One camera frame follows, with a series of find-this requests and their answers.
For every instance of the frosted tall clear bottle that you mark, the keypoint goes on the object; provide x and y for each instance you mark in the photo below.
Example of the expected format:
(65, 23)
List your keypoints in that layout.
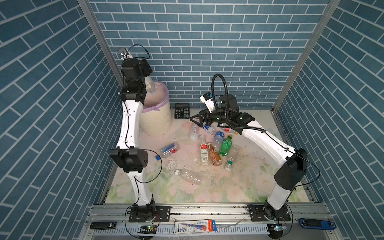
(150, 85)

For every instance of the clear bottle red label yellow cap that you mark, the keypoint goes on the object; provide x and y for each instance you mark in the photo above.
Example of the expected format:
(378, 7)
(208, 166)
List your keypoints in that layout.
(230, 131)

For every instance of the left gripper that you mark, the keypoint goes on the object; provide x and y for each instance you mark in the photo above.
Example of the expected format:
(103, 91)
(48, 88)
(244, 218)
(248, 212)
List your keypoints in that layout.
(143, 67)

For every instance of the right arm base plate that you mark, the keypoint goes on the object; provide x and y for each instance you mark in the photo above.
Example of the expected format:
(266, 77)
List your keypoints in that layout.
(260, 213)

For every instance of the black desk calculator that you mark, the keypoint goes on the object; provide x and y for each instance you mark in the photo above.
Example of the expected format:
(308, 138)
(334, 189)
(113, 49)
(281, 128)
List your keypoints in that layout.
(182, 111)

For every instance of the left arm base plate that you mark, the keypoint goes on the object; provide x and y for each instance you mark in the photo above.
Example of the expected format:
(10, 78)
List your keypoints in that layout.
(141, 214)

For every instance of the white red blue tube package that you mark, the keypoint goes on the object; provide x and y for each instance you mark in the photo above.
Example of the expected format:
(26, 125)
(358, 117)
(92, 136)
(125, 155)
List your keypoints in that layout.
(191, 227)

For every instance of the white bottle with red cap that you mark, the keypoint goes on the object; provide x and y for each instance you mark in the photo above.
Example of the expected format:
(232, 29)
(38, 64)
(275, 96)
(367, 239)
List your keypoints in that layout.
(194, 132)

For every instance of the brown tea bottle white cap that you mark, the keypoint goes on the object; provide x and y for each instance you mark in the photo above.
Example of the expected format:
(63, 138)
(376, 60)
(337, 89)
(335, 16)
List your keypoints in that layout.
(214, 156)

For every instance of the flat bottle blue red label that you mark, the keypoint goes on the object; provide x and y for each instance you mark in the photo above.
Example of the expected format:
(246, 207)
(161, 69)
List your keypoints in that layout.
(169, 150)

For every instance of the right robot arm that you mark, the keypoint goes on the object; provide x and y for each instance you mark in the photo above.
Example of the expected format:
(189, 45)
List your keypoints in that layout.
(292, 163)

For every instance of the clear bottle blue label blue cap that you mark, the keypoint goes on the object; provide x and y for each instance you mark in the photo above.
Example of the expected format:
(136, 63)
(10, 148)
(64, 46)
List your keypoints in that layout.
(210, 129)

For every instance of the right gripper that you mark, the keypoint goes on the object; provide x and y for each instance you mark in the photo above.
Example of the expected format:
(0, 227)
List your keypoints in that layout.
(202, 115)

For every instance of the green soda bottle yellow cap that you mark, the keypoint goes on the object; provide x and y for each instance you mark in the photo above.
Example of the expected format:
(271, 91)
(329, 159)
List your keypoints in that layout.
(226, 146)

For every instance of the Pocari Sweat clear bottle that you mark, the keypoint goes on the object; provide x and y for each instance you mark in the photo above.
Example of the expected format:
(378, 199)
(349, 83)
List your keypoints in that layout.
(218, 140)

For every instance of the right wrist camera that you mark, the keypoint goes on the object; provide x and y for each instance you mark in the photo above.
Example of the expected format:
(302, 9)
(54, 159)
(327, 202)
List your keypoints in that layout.
(208, 100)

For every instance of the clear bottle red white label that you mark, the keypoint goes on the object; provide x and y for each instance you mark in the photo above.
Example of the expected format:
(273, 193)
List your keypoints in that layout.
(204, 150)

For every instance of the clear bottle with green cap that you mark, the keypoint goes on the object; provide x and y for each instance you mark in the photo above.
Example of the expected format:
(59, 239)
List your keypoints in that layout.
(231, 157)

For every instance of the crushed clear bottle white cap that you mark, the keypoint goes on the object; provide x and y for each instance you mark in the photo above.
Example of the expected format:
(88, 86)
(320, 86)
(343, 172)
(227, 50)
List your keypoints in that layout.
(189, 176)

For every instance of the white slotted cable duct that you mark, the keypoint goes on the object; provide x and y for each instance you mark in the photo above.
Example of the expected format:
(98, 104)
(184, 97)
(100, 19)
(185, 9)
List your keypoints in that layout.
(172, 231)

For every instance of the blue black device on rail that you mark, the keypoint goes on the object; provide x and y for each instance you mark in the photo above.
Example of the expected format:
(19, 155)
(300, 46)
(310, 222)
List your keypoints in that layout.
(317, 224)

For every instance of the white bin with pink liner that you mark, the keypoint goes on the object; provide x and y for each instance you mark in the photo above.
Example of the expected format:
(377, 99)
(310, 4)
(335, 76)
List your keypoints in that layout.
(156, 117)

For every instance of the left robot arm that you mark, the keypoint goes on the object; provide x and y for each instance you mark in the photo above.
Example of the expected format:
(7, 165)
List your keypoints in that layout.
(127, 154)

